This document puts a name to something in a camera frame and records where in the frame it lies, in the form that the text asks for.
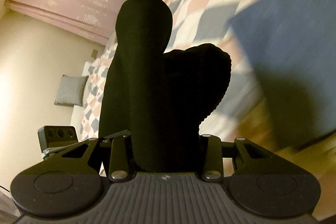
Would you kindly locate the grey striped cushion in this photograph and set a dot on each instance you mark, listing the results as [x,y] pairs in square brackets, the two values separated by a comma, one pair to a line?
[71,90]

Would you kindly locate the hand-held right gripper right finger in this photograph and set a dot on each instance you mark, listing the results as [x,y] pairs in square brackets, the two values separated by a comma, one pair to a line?
[212,154]

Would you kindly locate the black garment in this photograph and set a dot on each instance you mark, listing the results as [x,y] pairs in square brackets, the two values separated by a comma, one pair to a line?
[147,69]

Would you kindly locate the wall socket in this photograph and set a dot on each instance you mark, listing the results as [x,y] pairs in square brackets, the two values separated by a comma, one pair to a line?
[93,54]

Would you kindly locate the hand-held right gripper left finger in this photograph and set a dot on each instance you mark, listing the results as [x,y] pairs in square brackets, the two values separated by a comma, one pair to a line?
[119,154]

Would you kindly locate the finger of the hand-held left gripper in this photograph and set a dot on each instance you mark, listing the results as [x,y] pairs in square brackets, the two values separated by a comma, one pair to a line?
[116,134]

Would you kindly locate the blue cloth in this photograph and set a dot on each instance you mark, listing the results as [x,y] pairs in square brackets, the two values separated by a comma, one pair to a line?
[288,43]

